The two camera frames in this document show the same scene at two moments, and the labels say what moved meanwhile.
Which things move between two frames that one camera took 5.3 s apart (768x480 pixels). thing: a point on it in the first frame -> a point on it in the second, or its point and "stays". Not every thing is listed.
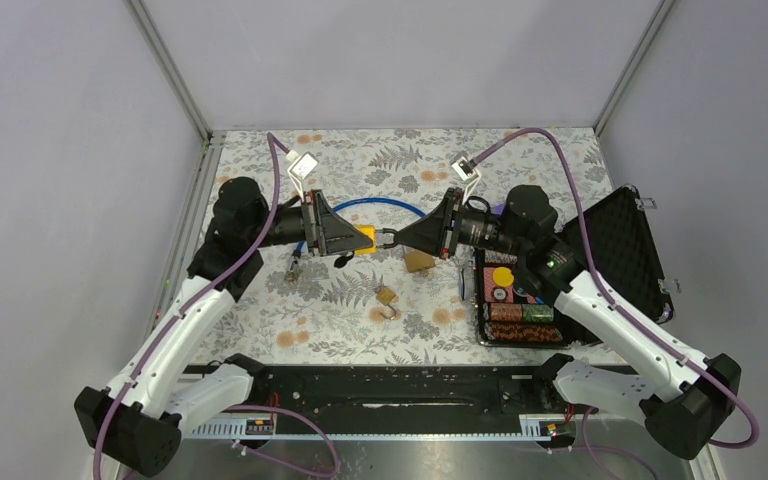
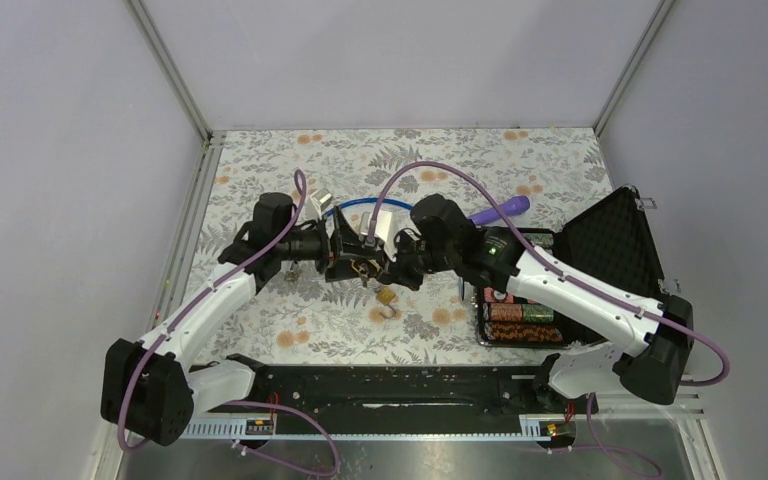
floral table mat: x=389 y=306 stays
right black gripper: x=433 y=233 -> x=396 y=272
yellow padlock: x=369 y=230 -> x=372 y=262
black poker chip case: x=628 y=260 stays
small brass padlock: x=386 y=295 stays
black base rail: x=414 y=402 stays
